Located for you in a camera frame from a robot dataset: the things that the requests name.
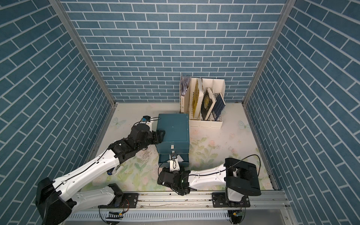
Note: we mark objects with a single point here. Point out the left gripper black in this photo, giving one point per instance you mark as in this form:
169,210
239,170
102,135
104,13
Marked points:
157,136

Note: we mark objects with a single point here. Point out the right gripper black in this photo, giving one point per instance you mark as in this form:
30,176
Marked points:
166,169

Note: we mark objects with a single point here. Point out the teal bottom drawer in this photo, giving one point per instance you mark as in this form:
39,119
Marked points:
166,160

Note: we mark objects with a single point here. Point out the teal drawer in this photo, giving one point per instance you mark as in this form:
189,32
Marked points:
166,160
169,147

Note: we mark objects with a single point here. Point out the teal drawer cabinet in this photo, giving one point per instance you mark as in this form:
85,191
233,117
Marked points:
176,126

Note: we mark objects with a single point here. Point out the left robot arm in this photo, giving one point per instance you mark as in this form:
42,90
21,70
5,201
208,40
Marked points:
57,199

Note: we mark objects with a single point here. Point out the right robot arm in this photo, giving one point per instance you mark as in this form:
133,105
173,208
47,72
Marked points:
239,177

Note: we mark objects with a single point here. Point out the beige closure file folder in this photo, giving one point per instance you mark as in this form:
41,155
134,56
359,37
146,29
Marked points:
185,100

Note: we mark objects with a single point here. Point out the clear plastic document sleeves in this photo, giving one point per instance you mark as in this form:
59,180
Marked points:
184,84

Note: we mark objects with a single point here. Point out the yellow book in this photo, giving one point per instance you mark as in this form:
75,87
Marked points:
197,98

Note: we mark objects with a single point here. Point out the white file organizer rack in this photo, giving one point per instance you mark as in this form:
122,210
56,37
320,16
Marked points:
217,86

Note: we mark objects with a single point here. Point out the black moon book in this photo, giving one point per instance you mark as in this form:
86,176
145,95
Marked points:
208,103

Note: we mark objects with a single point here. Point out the dark blue book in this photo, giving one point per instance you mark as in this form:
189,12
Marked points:
218,107

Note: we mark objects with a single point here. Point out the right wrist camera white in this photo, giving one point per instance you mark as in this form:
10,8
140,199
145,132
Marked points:
173,163

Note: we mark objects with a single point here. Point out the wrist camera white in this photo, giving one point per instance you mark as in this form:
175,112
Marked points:
147,121
173,163

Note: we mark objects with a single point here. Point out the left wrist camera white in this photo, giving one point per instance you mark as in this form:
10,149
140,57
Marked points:
147,121

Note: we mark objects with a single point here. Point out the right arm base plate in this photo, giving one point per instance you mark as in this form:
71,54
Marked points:
229,200

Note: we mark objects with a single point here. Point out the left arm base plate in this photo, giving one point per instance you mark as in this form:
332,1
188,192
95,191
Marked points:
124,201

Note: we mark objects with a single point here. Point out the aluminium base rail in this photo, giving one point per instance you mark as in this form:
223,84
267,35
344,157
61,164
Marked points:
198,208

